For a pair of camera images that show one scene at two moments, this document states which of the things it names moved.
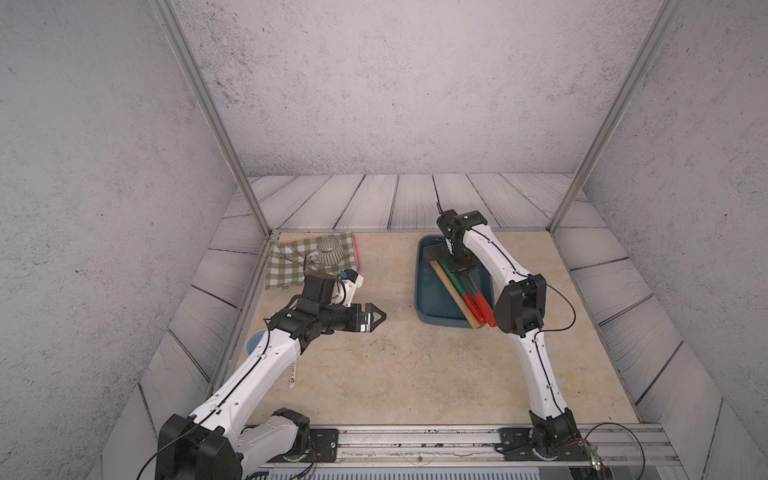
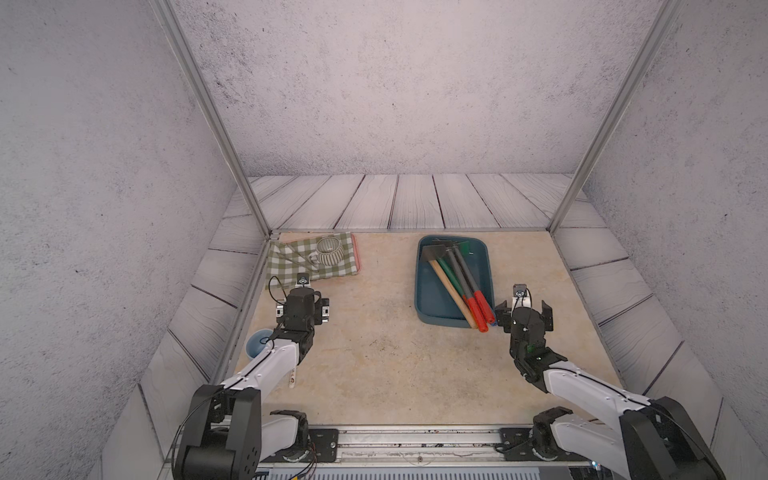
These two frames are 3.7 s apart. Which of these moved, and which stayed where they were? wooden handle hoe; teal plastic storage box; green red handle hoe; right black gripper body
Moved: right black gripper body
Stayed: wooden handle hoe; green red handle hoe; teal plastic storage box
